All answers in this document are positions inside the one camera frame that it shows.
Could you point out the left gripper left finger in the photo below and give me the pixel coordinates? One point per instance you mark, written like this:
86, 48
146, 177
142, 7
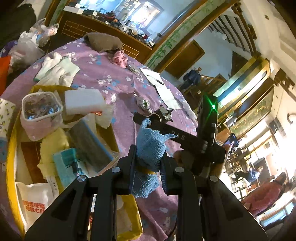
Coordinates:
125, 178

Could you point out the pink fluffy cloth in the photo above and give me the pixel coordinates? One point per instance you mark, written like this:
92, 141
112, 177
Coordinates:
120, 59

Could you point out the person in dark clothes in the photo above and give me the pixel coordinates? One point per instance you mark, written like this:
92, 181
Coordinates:
193, 77

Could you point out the red shopping bag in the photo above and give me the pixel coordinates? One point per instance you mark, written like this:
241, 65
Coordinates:
4, 68

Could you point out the black device with cable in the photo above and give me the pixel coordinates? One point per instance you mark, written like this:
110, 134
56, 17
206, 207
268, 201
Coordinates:
164, 114

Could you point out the blue knitted cloth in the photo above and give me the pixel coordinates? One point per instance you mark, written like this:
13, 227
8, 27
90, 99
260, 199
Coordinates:
151, 147

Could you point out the white plastic snack bag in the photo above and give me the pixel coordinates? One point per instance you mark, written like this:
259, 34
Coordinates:
35, 198

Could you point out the purple floral tablecloth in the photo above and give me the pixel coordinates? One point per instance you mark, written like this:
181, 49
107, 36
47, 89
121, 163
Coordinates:
118, 86

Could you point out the yellow plush toy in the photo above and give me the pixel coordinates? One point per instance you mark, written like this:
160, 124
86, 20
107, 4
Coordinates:
53, 143

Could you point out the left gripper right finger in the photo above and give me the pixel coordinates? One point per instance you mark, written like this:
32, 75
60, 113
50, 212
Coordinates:
171, 180

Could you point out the white foam sponge block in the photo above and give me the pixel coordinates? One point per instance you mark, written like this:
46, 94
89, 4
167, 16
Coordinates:
84, 101

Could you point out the wooden cabinet with clutter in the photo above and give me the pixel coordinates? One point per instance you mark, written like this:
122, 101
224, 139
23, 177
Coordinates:
75, 26

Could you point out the yellow storage box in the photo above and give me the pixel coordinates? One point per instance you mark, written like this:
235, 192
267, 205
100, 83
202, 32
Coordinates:
24, 156

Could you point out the colourful sponge cloth stack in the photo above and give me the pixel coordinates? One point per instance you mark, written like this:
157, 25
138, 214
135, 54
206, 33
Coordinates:
89, 146

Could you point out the teal tissue pack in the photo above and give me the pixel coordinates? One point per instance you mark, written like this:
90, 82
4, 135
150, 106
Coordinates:
67, 166

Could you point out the clear plastic bags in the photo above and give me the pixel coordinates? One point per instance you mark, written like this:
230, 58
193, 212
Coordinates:
28, 47

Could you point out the brown towel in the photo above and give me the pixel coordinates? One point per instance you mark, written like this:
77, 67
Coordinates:
102, 42

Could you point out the white folded cloths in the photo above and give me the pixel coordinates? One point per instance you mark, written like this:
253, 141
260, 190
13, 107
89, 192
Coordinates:
56, 70

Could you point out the pink clear pencil pouch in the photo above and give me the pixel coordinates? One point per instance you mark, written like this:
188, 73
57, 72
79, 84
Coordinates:
41, 114

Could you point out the white paper sheets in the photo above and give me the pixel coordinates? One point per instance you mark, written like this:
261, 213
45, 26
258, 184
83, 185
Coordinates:
164, 93

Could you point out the white patterned tissue box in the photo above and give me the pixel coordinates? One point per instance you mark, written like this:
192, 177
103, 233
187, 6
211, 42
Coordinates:
7, 109

